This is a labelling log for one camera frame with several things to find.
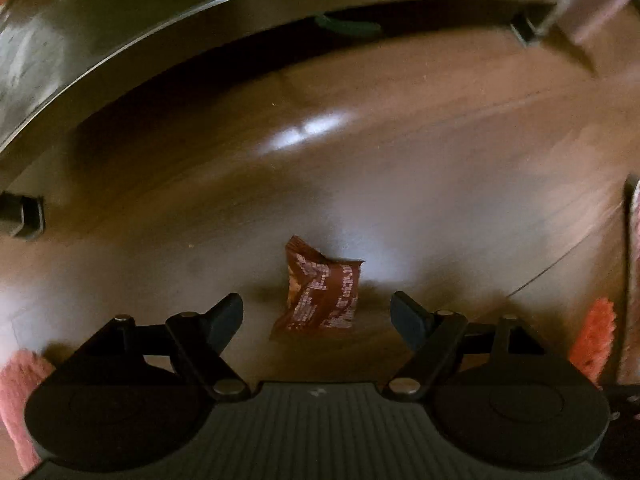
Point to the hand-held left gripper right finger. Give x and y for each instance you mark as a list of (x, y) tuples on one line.
[(407, 320)]

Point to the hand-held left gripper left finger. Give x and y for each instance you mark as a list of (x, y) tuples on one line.
[(227, 320)]

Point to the reddish brown snack wrapper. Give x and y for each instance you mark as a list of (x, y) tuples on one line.
[(320, 295)]

